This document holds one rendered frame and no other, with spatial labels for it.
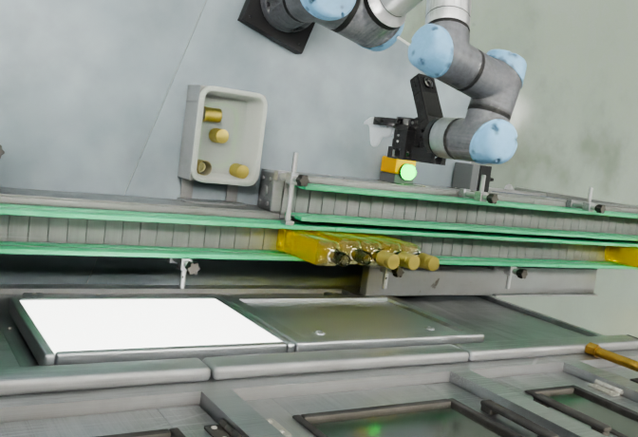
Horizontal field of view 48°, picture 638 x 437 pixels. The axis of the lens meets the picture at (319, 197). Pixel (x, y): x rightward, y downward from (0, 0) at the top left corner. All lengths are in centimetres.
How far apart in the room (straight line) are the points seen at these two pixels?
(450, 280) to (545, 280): 40
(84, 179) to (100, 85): 21
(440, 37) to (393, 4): 50
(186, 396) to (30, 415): 22
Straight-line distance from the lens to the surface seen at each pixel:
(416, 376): 135
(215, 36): 179
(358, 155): 200
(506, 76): 126
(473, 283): 217
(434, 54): 116
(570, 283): 250
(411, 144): 138
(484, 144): 121
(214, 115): 172
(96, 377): 110
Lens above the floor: 239
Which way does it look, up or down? 57 degrees down
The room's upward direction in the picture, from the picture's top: 105 degrees clockwise
